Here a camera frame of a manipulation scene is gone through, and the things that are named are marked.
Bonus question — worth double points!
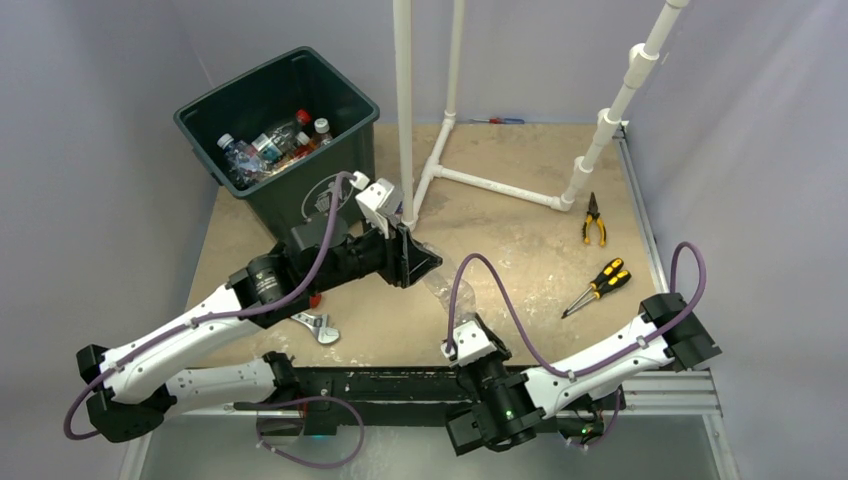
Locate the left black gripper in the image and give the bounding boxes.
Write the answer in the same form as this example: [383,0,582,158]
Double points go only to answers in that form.
[308,208,440,295]

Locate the crushed clear bottle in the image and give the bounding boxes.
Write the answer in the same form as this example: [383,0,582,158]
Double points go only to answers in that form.
[420,241,480,326]

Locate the yellow red tea bottle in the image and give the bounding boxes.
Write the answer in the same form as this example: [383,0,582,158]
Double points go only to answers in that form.
[272,131,316,173]

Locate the red label water bottle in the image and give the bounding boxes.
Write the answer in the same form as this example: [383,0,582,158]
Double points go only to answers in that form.
[251,109,312,164]

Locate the clear bottle white cap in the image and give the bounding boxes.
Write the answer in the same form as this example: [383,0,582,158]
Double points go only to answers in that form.
[217,133,266,190]

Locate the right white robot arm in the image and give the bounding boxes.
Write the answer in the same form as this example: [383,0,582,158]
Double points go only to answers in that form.
[442,293,722,455]

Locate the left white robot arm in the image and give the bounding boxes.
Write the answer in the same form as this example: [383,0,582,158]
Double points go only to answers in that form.
[72,225,443,443]

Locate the dark green trash bin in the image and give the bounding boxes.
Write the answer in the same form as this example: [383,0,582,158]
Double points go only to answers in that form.
[174,46,380,238]

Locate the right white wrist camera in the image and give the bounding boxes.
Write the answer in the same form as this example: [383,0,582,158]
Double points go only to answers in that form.
[441,320,512,367]

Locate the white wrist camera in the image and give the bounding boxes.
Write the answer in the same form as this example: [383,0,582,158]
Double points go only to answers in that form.
[441,320,512,367]
[350,171,403,239]

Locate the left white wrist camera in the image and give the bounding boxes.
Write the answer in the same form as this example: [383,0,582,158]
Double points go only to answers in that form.
[350,171,403,239]

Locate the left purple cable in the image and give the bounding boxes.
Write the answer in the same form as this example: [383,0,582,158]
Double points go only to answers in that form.
[62,172,356,441]

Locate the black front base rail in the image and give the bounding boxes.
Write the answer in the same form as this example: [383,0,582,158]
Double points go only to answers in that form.
[291,364,584,437]

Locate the red handle adjustable wrench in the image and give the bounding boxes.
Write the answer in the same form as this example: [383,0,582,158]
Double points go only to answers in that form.
[290,312,341,346]

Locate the purple cable loop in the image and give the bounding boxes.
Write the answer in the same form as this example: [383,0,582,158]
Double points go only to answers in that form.
[254,396,367,470]

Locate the yellow handle pliers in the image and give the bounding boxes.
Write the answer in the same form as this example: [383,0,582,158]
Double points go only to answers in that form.
[582,192,607,247]

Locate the white PVC pipe frame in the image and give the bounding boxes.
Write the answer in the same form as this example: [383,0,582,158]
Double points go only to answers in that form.
[392,0,690,228]

